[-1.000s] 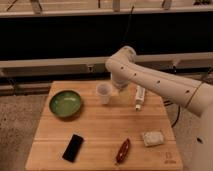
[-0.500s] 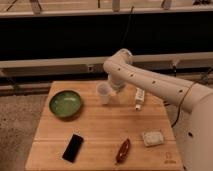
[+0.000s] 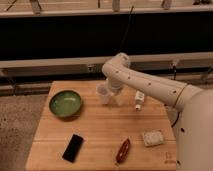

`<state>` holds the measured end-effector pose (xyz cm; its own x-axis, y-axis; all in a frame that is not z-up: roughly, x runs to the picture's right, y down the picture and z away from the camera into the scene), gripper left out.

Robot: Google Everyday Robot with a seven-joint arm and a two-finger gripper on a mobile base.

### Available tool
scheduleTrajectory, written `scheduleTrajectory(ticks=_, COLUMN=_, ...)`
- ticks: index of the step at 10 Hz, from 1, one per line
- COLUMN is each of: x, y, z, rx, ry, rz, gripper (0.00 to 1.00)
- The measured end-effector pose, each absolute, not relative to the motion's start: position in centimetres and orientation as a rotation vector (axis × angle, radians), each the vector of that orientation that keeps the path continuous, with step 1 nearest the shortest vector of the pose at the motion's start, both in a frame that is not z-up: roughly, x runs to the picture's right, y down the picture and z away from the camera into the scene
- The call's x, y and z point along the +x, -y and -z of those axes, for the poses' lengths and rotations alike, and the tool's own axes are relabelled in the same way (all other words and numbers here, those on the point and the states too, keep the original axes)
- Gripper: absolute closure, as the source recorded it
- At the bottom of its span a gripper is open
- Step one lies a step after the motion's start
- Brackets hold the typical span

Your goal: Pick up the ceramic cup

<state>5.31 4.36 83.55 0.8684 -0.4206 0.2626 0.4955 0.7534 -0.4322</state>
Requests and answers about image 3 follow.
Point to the white tube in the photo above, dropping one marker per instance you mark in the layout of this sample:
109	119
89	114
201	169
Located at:
139	99

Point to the translucent white cup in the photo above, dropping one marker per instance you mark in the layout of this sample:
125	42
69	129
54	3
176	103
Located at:
105	99

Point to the black smartphone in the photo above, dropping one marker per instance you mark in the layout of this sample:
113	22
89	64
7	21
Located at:
73	148

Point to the white square sponge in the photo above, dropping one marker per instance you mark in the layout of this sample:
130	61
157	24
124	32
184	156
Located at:
153	138

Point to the wooden board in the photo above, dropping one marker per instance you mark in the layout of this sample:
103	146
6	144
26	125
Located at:
104	128

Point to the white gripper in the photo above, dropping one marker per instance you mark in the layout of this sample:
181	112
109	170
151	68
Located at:
115	87

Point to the dark red oblong object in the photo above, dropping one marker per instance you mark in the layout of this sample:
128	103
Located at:
123	151

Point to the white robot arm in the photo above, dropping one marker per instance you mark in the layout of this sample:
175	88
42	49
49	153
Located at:
195	139

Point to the green ceramic bowl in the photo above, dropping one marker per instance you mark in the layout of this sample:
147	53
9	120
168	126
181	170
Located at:
65	103

